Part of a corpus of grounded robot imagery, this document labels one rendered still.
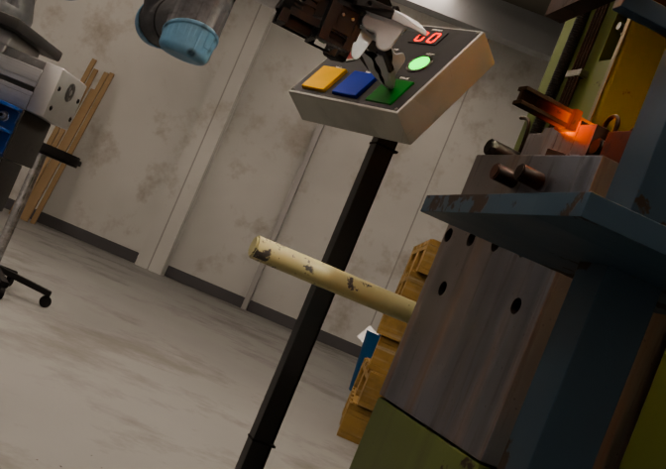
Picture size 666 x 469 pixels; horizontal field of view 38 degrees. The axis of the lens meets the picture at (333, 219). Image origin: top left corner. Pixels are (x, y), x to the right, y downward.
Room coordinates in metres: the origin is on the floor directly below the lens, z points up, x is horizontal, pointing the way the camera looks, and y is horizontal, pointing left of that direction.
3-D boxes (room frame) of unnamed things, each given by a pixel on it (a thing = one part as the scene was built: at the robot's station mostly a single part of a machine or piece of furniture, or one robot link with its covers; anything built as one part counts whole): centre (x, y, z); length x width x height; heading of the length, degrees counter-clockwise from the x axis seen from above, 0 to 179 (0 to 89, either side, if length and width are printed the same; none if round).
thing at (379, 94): (1.90, -0.01, 1.00); 0.07 x 0.05 x 0.07; 43
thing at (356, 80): (1.97, 0.06, 1.01); 0.07 x 0.05 x 0.07; 43
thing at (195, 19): (1.35, 0.29, 0.88); 0.11 x 0.08 x 0.11; 30
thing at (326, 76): (2.04, 0.13, 1.01); 0.07 x 0.05 x 0.07; 43
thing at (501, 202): (0.91, -0.27, 0.74); 0.40 x 0.30 x 0.02; 11
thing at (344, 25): (1.38, 0.13, 0.97); 0.12 x 0.08 x 0.09; 108
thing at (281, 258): (1.85, -0.09, 0.62); 0.44 x 0.05 x 0.05; 108
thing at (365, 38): (1.47, 0.06, 0.97); 0.09 x 0.03 x 0.06; 144
